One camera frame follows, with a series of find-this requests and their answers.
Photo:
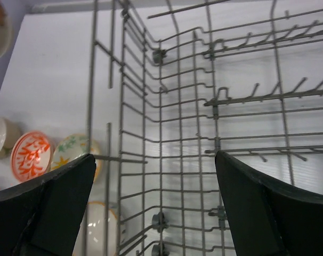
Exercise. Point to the leaf and flower pattern bowl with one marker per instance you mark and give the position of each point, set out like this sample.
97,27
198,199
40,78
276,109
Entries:
72,147

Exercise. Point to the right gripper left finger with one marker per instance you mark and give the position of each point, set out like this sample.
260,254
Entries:
42,216

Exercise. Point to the white bowl with patterned outside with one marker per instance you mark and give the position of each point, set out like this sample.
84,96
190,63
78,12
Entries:
95,227

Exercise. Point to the grey wire dish rack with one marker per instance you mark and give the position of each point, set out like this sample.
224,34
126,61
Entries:
170,86

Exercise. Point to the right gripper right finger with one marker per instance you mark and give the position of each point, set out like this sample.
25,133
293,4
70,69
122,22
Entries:
268,216

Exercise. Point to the orange coral pattern bowl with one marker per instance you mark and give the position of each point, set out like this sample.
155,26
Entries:
31,156

